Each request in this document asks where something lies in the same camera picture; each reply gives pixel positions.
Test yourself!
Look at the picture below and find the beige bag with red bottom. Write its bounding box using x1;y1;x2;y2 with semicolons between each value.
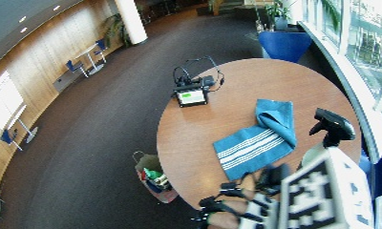
131;150;180;205

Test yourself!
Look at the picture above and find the blue towel with white stripes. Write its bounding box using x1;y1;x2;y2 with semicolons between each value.
211;98;299;182

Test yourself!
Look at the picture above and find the green item in bag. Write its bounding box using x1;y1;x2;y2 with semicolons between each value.
143;167;164;181

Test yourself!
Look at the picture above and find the white cube with black markers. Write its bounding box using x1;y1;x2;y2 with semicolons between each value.
279;147;375;229

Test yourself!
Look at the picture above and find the black device with screen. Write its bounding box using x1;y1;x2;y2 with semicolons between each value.
172;74;218;109

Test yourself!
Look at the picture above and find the blue cone planter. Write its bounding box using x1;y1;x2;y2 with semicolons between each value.
258;30;314;64

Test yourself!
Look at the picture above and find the white small table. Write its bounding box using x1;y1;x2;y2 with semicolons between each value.
73;42;105;76
5;104;40;144

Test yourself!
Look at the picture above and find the grey bench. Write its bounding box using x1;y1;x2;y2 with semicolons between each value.
51;68;89;94

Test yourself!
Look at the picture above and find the tall green plant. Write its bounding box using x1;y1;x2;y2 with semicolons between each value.
103;12;133;49

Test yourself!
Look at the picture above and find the green potted plant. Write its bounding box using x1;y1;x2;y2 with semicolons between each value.
260;0;295;31

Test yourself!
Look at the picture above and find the white round column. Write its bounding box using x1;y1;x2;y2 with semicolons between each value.
113;0;150;46

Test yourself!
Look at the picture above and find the black cable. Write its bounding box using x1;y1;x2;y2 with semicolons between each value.
172;55;227;94

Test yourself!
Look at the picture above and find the large window with white frame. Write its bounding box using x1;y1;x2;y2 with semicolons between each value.
298;0;382;128

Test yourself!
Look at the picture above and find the bright white wall panel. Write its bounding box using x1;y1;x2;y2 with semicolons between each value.
0;70;27;148

